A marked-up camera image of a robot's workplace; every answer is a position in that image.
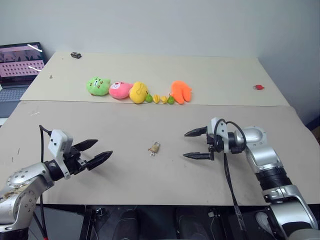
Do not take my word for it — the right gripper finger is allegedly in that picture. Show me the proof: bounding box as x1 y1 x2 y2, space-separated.
183 126 209 138
182 151 214 161

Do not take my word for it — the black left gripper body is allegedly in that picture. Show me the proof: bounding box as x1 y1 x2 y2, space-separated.
62 145 89 176

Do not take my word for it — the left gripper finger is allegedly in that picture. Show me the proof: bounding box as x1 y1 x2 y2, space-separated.
72 138 99 153
85 150 114 172

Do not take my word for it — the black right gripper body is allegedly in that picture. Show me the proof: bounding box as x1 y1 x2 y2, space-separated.
206 132 225 161

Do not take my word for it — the orange plush toy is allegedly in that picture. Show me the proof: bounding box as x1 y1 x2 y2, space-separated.
170 79 193 106

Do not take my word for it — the brass padlock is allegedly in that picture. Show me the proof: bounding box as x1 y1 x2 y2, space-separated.
149 140 161 154

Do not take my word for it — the green plush toy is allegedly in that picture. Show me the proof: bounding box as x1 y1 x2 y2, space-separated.
86 75 112 97

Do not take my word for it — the pink plush toy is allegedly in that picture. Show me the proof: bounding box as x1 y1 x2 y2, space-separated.
108 81 134 101

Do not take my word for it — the yellow plush toy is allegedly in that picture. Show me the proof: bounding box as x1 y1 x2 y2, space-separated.
128 81 149 105

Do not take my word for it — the open laptop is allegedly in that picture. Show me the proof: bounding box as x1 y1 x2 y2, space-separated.
0 41 49 104

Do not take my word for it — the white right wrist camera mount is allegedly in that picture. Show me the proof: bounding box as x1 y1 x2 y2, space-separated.
210 117 229 154

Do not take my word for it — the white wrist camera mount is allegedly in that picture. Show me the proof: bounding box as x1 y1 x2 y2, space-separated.
47 129 74 181
210 117 229 154

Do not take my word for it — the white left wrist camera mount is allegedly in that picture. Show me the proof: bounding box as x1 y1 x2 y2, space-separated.
47 129 74 181

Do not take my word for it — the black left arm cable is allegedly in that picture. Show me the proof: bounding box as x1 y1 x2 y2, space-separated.
38 124 53 240

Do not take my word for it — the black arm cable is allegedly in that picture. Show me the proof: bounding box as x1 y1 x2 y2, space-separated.
215 118 248 240
38 124 53 240

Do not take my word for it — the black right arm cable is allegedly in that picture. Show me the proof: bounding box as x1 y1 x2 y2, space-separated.
215 118 248 240

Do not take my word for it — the black table frame bar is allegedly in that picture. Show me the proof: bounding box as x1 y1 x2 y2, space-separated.
79 204 94 240

